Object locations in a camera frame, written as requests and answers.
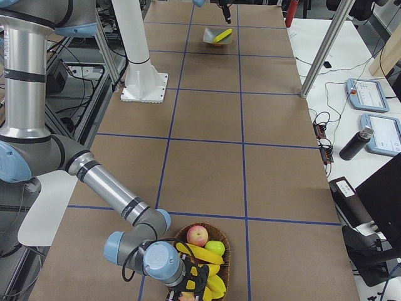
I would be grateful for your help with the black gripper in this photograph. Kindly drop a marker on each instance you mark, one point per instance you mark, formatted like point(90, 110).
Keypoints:
point(181, 286)
point(224, 7)

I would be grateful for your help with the yellow banana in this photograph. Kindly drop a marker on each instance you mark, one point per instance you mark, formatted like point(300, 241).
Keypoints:
point(200, 253)
point(222, 36)
point(213, 269)

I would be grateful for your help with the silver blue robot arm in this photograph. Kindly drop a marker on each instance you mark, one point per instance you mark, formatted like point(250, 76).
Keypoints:
point(28, 149)
point(200, 3)

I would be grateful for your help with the grey square plate orange rim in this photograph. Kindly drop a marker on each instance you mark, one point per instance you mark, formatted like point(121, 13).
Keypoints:
point(211, 33)

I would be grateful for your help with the woven brown fruit basket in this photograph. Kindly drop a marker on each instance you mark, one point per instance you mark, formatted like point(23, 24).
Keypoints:
point(214, 234)

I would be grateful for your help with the red apple near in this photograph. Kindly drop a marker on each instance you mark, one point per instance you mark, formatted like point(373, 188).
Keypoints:
point(186, 296)

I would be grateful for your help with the red apple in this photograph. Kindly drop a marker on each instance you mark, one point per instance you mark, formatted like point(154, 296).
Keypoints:
point(197, 235)
point(186, 296)

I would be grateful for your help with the yellow starfruit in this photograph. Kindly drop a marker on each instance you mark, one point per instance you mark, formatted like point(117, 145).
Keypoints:
point(217, 286)

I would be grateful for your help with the green apple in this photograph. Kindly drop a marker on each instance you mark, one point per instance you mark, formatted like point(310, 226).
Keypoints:
point(215, 246)

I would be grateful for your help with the red apple far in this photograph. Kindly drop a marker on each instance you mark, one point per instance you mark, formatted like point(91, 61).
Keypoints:
point(197, 235)

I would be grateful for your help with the red cylinder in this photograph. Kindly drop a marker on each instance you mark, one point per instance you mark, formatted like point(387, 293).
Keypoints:
point(293, 5)

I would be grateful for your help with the white chair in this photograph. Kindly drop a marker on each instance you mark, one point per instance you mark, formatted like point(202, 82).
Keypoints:
point(40, 225)

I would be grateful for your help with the teach pendant upper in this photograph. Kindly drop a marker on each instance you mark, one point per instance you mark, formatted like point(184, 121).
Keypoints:
point(366, 95)

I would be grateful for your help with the teach pendant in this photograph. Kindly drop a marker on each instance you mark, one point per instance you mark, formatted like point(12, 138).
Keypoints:
point(366, 95)
point(386, 137)

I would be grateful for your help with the black device with label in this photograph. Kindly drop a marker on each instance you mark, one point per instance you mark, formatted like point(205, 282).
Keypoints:
point(349, 204)

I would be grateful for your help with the black water bottle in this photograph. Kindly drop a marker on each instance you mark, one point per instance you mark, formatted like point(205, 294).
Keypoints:
point(356, 143)

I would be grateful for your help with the black monitor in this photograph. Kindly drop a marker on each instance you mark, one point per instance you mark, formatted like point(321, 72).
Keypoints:
point(380, 195)

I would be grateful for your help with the teach pendant lower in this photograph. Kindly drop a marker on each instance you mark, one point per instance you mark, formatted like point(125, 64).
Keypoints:
point(386, 137)

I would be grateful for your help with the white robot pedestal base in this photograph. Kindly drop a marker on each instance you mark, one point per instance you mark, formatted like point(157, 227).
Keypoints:
point(143, 83)

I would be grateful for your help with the aluminium frame post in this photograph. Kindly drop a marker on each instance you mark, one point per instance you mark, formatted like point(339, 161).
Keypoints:
point(325, 47)

